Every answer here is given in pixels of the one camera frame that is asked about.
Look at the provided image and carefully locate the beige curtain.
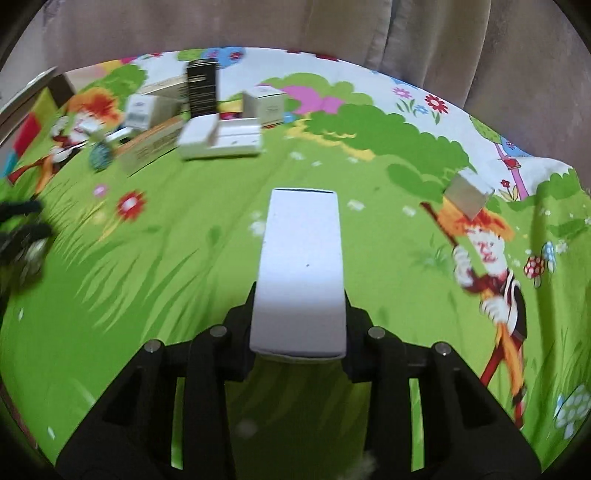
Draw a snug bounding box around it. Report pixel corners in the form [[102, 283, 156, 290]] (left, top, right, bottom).
[[0, 0, 591, 185]]

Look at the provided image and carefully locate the flat white box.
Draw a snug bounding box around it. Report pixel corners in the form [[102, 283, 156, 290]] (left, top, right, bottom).
[[104, 127, 136, 149]]

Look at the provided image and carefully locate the orange white small box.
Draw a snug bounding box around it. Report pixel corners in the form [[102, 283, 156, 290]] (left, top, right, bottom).
[[115, 117, 184, 175]]

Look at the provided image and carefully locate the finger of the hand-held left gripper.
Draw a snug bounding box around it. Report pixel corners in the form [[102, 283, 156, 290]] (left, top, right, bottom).
[[0, 200, 43, 220], [0, 223, 54, 287]]

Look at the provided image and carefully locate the beige cardboard box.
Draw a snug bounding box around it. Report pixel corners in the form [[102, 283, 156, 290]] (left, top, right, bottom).
[[141, 78, 190, 117]]

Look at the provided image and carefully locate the black box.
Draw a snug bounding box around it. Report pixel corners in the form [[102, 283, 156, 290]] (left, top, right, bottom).
[[187, 58, 218, 117]]

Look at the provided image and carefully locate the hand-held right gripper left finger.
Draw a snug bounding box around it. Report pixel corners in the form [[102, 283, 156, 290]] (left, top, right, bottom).
[[55, 281, 257, 480]]

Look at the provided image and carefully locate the blue wire ball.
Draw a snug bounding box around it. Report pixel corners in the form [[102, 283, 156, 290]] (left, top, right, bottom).
[[89, 141, 114, 172]]

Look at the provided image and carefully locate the white barcode box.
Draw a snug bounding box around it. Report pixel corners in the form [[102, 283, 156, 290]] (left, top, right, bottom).
[[124, 94, 156, 130]]

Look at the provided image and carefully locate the tall plain white box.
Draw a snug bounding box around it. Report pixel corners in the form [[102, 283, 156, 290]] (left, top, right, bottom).
[[249, 188, 347, 361]]

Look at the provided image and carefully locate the cartoon printed green blanket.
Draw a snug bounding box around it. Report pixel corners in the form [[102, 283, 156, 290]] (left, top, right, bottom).
[[0, 46, 591, 480]]

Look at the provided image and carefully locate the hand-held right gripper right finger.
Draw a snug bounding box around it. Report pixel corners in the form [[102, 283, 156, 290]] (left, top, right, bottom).
[[342, 291, 541, 480]]

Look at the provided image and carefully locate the white open box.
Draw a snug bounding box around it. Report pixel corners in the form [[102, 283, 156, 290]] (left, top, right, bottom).
[[178, 115, 264, 161]]

